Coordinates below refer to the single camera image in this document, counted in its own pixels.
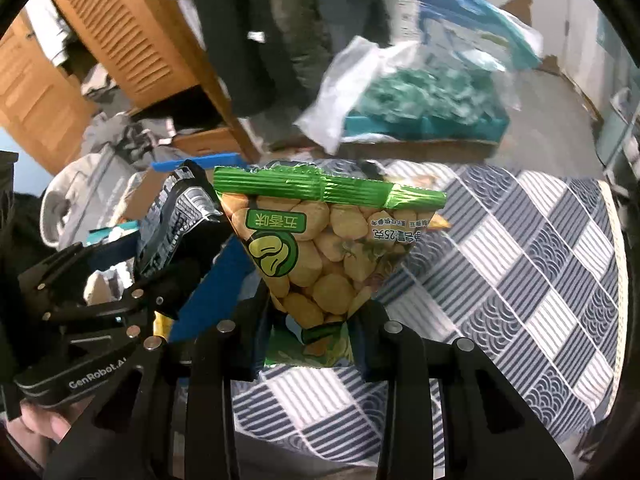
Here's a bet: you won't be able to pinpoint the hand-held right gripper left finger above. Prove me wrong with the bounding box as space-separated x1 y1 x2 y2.
45 295 273 480

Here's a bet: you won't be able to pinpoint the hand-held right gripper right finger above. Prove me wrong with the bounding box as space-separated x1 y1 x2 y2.
347 300 576 480

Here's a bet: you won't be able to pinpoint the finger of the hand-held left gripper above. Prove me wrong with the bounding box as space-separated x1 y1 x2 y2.
17 237 143 311
42 225 236 336

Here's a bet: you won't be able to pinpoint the teal snack packet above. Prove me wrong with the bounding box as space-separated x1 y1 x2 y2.
89 224 142 247

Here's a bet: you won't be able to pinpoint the blue cardboard box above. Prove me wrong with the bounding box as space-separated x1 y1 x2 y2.
85 152 266 346

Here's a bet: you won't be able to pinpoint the black snack packet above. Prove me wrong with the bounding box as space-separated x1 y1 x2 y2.
135 160 236 321

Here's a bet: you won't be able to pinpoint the green bean snack packet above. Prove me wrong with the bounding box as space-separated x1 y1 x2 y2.
212 162 448 366

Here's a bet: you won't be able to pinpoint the person's left hand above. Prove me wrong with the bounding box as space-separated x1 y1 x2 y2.
7 402 71 443

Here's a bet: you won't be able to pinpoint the navy white patterned tablecloth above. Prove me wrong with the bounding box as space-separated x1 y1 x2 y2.
230 157 628 451

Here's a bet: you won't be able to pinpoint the brown cardboard box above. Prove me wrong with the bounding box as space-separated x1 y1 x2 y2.
340 137 501 161

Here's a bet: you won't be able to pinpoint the teal cardboard box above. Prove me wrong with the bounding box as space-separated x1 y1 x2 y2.
342 105 511 143

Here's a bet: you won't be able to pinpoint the wooden louvred cabinet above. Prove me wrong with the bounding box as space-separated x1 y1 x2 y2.
42 0 263 163

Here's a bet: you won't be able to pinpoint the dark clothes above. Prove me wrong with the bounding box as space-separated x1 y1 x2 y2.
185 0 381 116

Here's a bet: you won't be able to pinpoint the blue white plastic bag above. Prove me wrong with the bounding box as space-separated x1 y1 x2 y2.
415 0 546 71

